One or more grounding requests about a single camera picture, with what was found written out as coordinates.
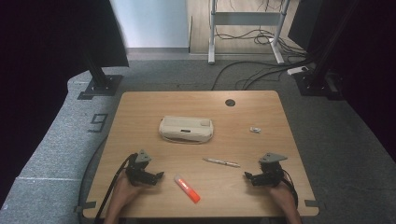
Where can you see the white metal desk frame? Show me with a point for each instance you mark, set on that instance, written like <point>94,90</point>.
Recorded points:
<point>246,18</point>

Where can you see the black curtain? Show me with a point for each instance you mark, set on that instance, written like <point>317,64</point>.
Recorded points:
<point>37,62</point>
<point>367,62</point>

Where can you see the person's right hand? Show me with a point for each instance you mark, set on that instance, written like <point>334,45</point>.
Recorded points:
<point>284,196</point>

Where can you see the white power strip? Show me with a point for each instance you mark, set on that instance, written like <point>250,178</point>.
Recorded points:
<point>297,70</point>

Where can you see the person's left hand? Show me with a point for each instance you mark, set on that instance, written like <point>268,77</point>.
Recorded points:
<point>124,193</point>

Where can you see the grey tape strip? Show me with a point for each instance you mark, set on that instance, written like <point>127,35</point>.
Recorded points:
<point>313,203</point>
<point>85,206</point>

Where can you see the beige pencil case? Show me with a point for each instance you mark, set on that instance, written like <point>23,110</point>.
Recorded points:
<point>186,129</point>

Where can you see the orange highlighter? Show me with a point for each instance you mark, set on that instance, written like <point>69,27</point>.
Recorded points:
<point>187,188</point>

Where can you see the white pen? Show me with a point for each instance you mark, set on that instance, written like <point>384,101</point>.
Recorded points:
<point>221,162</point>

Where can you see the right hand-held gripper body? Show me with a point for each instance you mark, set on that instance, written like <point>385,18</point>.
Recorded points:
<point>271,172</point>

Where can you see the black metal stand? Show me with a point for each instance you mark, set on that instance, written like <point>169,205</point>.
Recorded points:
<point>317,79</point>
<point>101,82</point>

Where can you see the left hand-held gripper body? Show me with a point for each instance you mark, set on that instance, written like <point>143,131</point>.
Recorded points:
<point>138,171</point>

